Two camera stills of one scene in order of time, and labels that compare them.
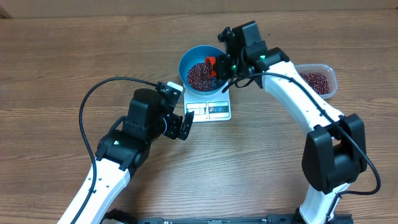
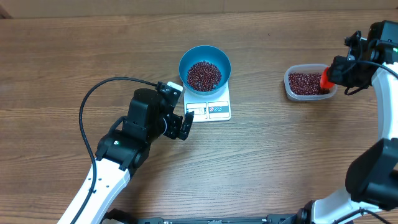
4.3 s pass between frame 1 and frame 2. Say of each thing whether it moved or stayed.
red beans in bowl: stayed
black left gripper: stayed
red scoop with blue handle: moved
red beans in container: stayed
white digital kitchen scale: stayed
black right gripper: moved
